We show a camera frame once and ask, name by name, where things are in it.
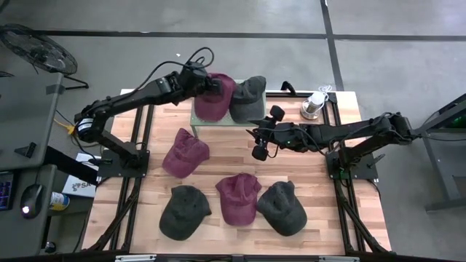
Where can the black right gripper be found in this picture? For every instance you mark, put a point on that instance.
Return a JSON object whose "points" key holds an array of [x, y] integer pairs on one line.
{"points": [[289, 136]]}

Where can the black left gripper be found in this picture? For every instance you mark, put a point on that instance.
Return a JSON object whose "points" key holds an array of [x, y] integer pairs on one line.
{"points": [[194, 80]]}

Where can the maroon baseball cap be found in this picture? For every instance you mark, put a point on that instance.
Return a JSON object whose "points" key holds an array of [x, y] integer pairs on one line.
{"points": [[238, 200], [213, 103], [185, 153]]}

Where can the dark grey baseball cap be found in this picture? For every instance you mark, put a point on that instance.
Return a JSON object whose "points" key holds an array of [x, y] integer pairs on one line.
{"points": [[247, 102], [183, 213], [282, 209]]}

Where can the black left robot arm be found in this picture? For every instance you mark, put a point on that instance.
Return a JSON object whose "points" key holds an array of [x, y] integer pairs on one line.
{"points": [[120, 98]]}

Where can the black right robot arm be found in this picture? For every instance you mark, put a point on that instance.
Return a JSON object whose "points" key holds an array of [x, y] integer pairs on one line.
{"points": [[349, 132]]}

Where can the pale green perforated metal shelf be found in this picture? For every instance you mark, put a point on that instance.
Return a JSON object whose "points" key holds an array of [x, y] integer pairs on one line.
{"points": [[204, 123]]}

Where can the white bulb lamp wooden base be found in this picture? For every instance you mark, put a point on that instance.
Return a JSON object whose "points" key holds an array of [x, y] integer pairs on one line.
{"points": [[312, 105]]}

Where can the grey metal stand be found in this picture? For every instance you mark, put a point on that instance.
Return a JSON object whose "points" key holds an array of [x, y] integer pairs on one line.
{"points": [[436, 160]]}

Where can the black beam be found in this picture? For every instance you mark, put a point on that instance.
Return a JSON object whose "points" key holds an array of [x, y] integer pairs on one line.
{"points": [[65, 163]]}

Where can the white cardboard box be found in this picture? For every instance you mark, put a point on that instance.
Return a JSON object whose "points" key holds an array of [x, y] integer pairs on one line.
{"points": [[78, 185]]}

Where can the black floor fan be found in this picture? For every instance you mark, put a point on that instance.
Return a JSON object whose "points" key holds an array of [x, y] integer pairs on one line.
{"points": [[36, 49]]}

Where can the grey desk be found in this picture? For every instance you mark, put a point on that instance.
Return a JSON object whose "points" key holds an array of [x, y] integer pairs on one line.
{"points": [[18, 233], [25, 109]]}

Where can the white and yellow can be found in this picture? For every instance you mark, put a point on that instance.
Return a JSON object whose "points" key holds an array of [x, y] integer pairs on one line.
{"points": [[58, 201]]}

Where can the black wedge-shaped holder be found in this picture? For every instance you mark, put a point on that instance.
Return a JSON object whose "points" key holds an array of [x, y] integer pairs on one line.
{"points": [[25, 150]]}

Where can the black computer mouse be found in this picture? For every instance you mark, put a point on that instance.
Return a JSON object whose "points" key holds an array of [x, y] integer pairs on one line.
{"points": [[31, 200]]}

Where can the black round knob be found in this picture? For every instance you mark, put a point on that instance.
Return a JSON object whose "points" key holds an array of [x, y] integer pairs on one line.
{"points": [[49, 247]]}

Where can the black keyboard with lit keys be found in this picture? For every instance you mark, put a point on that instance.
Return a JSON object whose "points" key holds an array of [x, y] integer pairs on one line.
{"points": [[5, 191]]}

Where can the silver metal bracket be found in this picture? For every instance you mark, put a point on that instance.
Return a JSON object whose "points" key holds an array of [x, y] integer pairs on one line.
{"points": [[135, 258], [338, 259]]}

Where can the black aluminium rig frame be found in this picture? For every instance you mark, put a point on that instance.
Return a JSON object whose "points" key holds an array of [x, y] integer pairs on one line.
{"points": [[127, 203]]}

